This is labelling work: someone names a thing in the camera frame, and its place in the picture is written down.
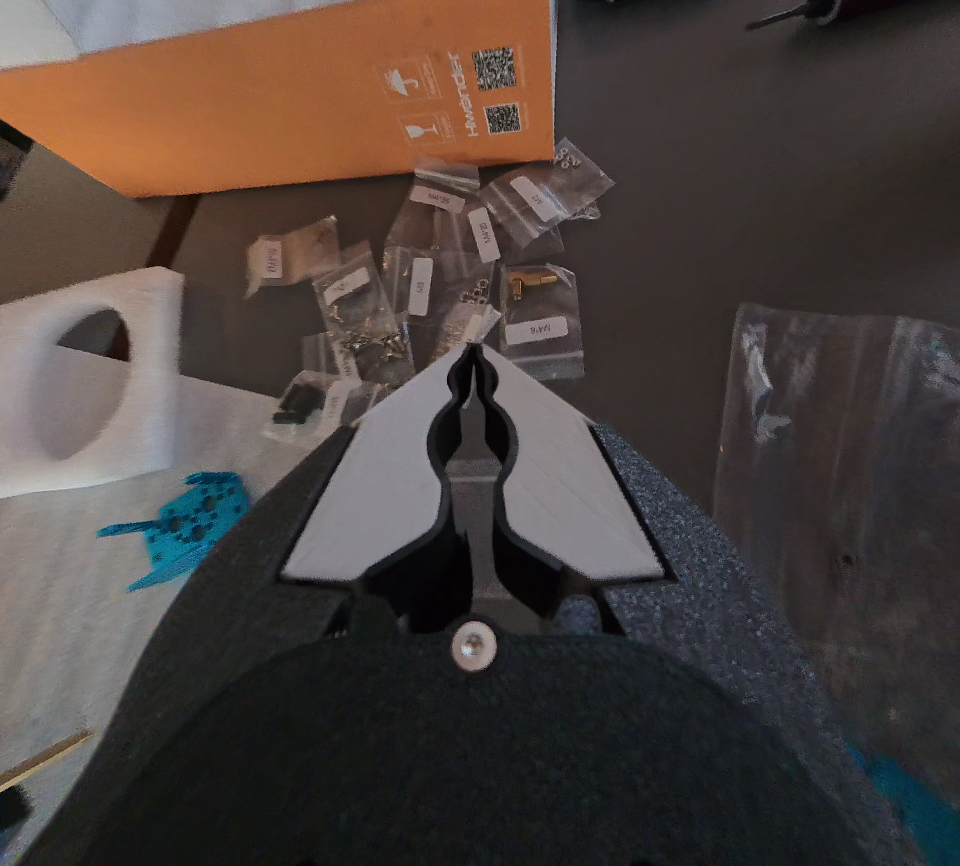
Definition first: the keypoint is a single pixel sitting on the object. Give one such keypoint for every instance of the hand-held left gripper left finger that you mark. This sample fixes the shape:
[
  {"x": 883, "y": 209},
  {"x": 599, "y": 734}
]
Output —
[{"x": 375, "y": 498}]

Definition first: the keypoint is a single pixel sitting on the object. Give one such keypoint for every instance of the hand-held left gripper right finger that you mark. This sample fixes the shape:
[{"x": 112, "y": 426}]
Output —
[{"x": 577, "y": 498}]

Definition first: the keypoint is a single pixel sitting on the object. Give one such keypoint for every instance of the large clear plastic bag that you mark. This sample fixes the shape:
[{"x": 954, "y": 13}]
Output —
[{"x": 825, "y": 468}]

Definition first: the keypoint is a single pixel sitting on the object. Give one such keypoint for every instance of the blue metal bracket large holes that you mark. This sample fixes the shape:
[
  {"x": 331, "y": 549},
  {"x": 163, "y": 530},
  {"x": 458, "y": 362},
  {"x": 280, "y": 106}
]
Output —
[{"x": 915, "y": 806}]

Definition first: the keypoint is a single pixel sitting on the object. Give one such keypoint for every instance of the dark grey desk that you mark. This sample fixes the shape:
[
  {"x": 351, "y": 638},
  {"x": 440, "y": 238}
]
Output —
[{"x": 712, "y": 168}]

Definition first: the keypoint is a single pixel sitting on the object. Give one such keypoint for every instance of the pile of small screw bags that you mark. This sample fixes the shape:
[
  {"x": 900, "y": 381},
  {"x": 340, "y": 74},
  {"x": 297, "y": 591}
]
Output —
[{"x": 352, "y": 311}]

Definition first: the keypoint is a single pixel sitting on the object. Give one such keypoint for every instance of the white foam block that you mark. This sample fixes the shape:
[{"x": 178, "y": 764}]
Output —
[{"x": 161, "y": 393}]

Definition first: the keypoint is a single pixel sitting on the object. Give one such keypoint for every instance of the white foam sheet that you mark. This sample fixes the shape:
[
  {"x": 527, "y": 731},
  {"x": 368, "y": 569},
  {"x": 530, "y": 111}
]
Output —
[{"x": 75, "y": 618}]

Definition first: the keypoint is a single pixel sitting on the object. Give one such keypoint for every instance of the orange white cardboard box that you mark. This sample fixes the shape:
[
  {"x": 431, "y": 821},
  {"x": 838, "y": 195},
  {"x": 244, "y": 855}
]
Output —
[{"x": 225, "y": 101}]

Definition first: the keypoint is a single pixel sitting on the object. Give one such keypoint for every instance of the blue metal bracket small holes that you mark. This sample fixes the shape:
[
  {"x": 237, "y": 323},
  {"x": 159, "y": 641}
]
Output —
[{"x": 187, "y": 521}]

